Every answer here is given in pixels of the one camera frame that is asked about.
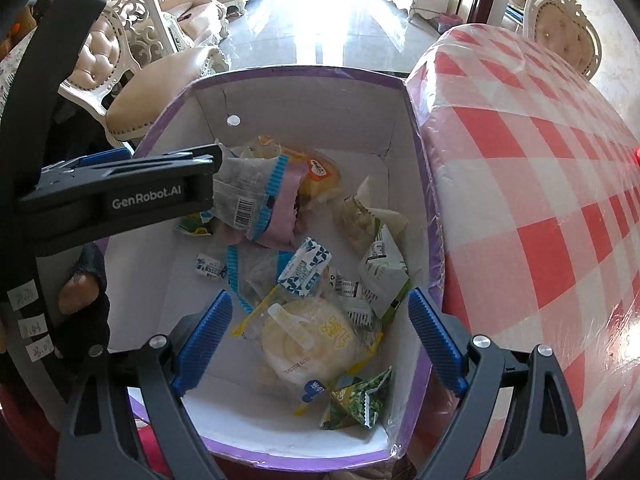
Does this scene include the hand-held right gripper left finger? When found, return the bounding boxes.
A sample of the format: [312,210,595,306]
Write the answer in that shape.
[56,287,234,480]

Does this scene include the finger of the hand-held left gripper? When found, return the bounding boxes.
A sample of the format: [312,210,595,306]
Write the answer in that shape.
[17,143,224,256]
[40,147,138,175]

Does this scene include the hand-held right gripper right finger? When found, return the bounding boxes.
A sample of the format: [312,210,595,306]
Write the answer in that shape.
[407,286,587,480]

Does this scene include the white green snack packet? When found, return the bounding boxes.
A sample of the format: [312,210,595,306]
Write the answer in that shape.
[357,224,412,320]

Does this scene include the green patterned snack packet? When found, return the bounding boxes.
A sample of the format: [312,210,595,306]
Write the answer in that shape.
[319,366,393,431]

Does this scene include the yellow round cake packet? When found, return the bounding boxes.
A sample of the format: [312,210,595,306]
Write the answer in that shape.
[229,285,386,417]

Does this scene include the pink blue-striped snack packet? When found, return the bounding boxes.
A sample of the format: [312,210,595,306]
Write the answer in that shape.
[212,154,307,250]

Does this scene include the blue white patterned packet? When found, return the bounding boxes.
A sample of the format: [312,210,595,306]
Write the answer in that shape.
[276,236,334,297]

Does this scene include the pale beige snack packet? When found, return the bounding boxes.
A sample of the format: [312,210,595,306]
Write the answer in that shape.
[340,176,410,257]

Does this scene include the purple-edged white cardboard box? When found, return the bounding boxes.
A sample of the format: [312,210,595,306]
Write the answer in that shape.
[95,64,446,471]

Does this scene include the person's left hand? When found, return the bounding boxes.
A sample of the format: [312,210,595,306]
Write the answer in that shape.
[56,242,112,368]

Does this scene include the floral sideboard cloth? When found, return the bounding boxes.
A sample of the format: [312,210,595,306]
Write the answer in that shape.
[0,30,36,111]

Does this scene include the small green yellow packet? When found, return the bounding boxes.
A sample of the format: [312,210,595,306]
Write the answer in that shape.
[173,210,216,237]

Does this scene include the small white blue sachet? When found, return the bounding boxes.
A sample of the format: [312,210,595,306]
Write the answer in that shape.
[194,254,230,279]

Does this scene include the cream tufted chair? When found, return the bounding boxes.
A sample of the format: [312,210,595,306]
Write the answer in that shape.
[521,0,604,80]
[57,10,233,142]

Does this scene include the white barcode snack packet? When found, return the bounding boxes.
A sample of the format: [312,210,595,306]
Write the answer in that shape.
[327,270,376,330]

